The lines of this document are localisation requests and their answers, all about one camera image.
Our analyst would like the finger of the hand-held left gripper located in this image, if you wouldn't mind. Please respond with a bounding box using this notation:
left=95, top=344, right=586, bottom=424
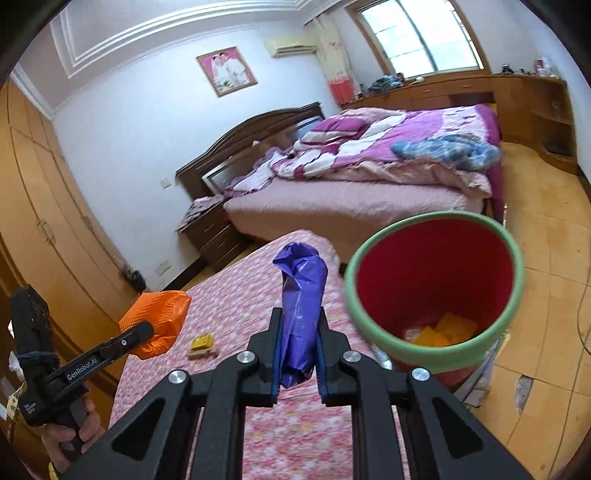
left=104, top=320, right=155, bottom=359

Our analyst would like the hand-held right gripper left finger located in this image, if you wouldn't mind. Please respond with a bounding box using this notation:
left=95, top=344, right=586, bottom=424
left=60, top=307, right=284, bottom=480

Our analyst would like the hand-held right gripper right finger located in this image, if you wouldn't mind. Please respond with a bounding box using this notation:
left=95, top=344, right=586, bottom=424
left=315, top=308, right=536, bottom=480

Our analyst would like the orange foam fruit net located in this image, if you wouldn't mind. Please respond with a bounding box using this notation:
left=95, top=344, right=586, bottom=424
left=119, top=290, right=192, bottom=361

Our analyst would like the purple plastic bag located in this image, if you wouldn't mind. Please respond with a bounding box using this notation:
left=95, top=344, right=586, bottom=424
left=272, top=242, right=328, bottom=389

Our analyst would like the yellow foam fruit net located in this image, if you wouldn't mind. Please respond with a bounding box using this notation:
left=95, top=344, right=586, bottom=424
left=434, top=312, right=479, bottom=344
left=416, top=326, right=450, bottom=347

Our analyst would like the red bin with green rim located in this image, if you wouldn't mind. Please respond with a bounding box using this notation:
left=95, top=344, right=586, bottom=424
left=344, top=211, right=527, bottom=388

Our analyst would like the person's left hand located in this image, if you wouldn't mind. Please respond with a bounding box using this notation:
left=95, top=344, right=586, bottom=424
left=41, top=399, right=107, bottom=476

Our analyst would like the small yellow wrapper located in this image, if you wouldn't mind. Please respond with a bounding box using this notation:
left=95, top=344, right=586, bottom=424
left=187, top=335, right=218, bottom=360

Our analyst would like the pink floral tablecloth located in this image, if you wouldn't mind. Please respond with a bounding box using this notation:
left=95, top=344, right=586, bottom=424
left=108, top=231, right=409, bottom=480

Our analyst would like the dark wooden nightstand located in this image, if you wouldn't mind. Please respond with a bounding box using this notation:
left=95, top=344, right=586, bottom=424
left=178, top=196, right=247, bottom=273

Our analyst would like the pile of pink clothes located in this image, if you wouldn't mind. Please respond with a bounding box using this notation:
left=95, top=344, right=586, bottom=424
left=178, top=195, right=227, bottom=232

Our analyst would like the light wooden wardrobe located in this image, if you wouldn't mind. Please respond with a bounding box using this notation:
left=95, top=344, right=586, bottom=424
left=0, top=78, right=139, bottom=480

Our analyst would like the bed with pink sheet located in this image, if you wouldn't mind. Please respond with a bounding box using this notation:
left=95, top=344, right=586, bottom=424
left=224, top=104, right=506, bottom=250

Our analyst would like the frilled purple pillow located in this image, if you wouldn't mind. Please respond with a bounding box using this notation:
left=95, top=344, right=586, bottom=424
left=226, top=157, right=278, bottom=192

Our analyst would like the dark wooden headboard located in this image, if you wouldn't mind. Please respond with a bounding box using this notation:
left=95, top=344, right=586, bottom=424
left=175, top=102, right=326, bottom=199

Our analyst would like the purple and white quilt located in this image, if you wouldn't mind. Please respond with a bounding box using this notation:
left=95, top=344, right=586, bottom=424
left=272, top=107, right=502, bottom=195

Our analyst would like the blue patterned cloth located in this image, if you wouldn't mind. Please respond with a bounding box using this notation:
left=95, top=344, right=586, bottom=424
left=392, top=135, right=503, bottom=172

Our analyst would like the dark blue clothes pile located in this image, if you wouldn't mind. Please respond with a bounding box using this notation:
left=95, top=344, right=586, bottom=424
left=367, top=74, right=407, bottom=97

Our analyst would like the cream and red curtain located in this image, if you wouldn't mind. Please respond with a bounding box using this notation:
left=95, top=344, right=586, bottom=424
left=305, top=16, right=358, bottom=106

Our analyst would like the long wooden desk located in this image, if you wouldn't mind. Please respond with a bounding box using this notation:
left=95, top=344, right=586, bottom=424
left=342, top=73, right=580, bottom=174

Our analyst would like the wooden framed window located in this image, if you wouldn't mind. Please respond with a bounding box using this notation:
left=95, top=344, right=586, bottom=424
left=348, top=0, right=491, bottom=77

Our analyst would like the black floor cable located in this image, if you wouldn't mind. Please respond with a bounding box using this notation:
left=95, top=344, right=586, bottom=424
left=561, top=277, right=591, bottom=356

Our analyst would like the framed wall picture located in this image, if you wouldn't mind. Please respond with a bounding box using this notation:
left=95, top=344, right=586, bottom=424
left=196, top=46, right=258, bottom=97

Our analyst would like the wall air conditioner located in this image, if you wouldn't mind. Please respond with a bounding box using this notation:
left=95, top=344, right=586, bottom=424
left=264, top=36, right=318, bottom=58

